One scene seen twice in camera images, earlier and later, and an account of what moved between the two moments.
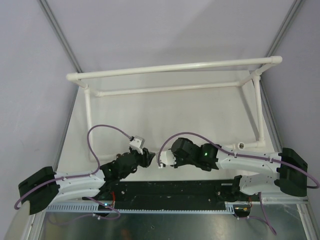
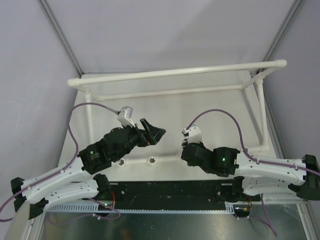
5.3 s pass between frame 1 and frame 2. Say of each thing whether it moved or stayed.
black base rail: stayed
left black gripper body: moved
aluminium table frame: stayed
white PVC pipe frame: moved
